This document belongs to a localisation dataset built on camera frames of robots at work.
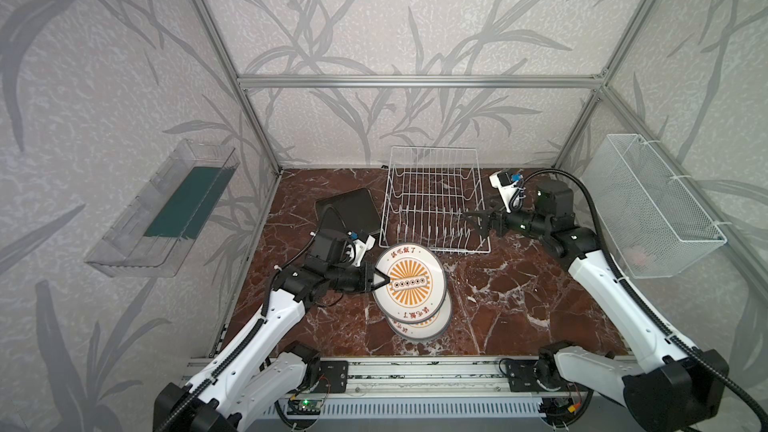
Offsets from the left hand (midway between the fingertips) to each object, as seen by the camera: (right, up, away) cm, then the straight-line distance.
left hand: (392, 273), depth 72 cm
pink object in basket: (+61, +3, 0) cm, 61 cm away
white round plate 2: (+6, -4, +3) cm, 8 cm away
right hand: (+22, +18, +2) cm, 28 cm away
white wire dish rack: (+12, +20, +39) cm, 46 cm away
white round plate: (+9, -17, +7) cm, 21 cm away
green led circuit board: (-21, -33, -1) cm, 39 cm away
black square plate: (-15, +14, +31) cm, 37 cm away
